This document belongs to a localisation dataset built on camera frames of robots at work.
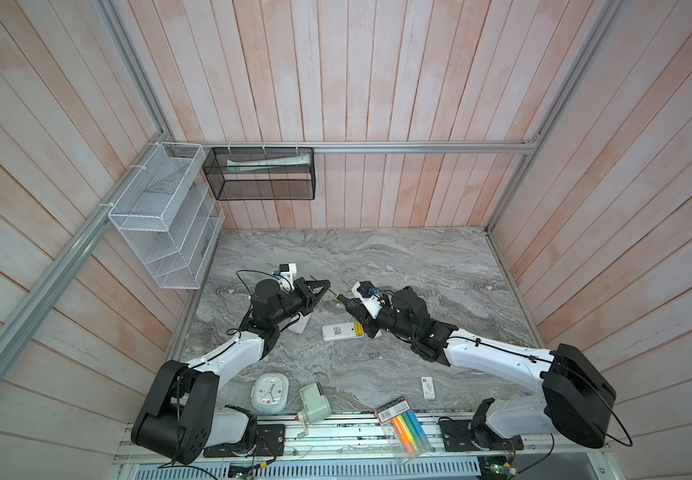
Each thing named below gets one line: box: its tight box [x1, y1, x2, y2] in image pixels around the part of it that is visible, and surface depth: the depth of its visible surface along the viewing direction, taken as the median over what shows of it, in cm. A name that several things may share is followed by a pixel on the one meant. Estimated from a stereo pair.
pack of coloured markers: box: [375, 396, 432, 464], surface depth 76 cm
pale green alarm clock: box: [251, 372, 290, 415], surface depth 80 cm
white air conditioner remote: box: [322, 322, 364, 341], surface depth 92 cm
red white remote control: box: [287, 312, 312, 334], surface depth 94 cm
